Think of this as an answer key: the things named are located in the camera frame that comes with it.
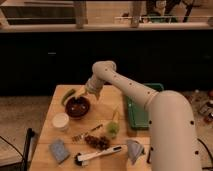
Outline dark purple bowl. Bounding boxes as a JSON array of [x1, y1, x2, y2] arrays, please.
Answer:
[[65, 97, 90, 119]]

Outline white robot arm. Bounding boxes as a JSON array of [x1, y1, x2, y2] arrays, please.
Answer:
[[76, 61, 202, 171]]

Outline green cucumber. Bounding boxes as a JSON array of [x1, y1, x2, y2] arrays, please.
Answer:
[[61, 89, 76, 106]]

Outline white cup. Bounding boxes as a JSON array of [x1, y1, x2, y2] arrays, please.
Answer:
[[52, 113, 69, 131]]

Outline metal fork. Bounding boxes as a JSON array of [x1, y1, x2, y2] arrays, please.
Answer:
[[71, 124, 103, 142]]

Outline brown grapes bunch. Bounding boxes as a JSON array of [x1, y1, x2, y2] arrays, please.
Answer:
[[84, 135, 110, 150]]

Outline green plastic tray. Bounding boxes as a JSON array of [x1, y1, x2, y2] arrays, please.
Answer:
[[125, 83, 165, 131]]

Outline blue sponge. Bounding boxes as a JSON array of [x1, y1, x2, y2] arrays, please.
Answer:
[[49, 139, 70, 164]]

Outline white black scrub brush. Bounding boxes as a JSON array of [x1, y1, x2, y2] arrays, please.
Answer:
[[74, 146, 122, 166]]

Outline grey folded cloth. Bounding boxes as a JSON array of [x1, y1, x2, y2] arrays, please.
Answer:
[[126, 139, 145, 164]]

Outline black tan board eraser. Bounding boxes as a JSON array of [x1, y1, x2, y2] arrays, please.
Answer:
[[146, 147, 153, 164]]

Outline black chair frame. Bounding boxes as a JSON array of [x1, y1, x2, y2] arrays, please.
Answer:
[[0, 128, 35, 171]]

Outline black cable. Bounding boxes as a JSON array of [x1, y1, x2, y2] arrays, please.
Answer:
[[197, 138, 213, 166]]

